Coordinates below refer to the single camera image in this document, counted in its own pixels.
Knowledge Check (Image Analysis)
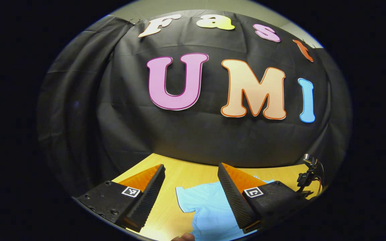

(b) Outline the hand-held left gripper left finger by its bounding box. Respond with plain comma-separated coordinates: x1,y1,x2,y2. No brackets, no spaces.
74,164,166,233

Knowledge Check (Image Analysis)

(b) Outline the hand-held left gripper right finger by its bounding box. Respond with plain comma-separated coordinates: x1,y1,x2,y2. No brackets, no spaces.
217,163,310,234

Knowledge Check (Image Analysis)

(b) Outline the light blue T-shirt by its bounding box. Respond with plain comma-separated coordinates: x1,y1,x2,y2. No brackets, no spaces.
175,176,275,241

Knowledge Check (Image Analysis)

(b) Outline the black backdrop cloth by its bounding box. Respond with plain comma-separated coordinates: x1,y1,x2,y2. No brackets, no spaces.
36,9,352,201

